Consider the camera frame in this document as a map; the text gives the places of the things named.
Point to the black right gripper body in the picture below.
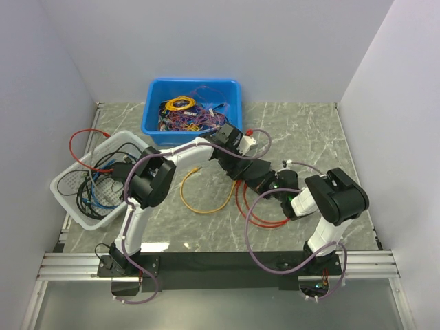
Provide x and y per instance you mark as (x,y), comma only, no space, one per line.
(280,196)

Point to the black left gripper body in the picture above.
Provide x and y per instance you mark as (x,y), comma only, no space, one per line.
(229,164)

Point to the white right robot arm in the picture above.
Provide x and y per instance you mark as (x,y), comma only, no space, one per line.
(338,198)

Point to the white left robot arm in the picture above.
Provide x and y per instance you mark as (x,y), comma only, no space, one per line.
(148,182)

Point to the blue plastic bin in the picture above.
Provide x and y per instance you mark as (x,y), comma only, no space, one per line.
(178,110)

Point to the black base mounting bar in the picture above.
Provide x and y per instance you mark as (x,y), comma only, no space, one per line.
(212,270)

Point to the black power adapter in basket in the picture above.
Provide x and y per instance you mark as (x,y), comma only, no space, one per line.
(121,171)

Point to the white perforated plastic basket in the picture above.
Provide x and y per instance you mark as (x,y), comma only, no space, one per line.
(86,190)

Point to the black network switch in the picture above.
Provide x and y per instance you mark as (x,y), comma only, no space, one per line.
(253,169)

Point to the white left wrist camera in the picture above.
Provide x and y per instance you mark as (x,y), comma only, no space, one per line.
(246,144)

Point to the aluminium frame rail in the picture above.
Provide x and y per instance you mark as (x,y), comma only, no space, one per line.
(63,267)

